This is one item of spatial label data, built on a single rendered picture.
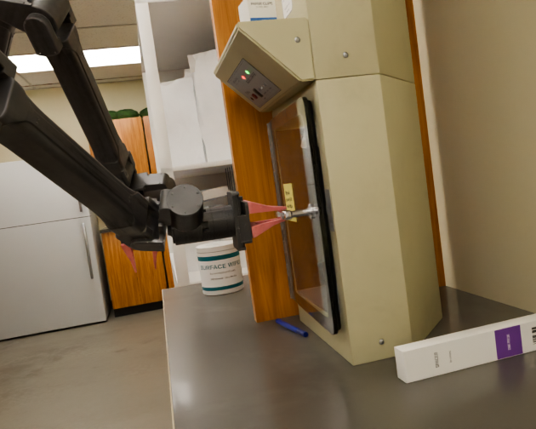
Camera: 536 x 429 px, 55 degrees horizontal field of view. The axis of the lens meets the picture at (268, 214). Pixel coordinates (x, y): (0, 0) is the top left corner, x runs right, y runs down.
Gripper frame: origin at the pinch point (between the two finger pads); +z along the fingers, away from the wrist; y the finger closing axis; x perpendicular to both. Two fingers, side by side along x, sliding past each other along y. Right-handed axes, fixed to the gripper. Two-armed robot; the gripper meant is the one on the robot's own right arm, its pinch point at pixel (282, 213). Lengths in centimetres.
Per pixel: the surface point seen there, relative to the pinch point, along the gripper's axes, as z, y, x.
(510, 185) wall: 48.9, -1.1, 3.1
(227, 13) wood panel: -1, 43, 28
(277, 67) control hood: 0.2, 24.2, -7.9
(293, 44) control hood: 2.6, 27.2, -9.8
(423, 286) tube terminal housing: 23.8, -16.5, -4.4
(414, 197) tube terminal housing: 24.5, -0.1, -2.9
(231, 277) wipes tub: -3, -24, 63
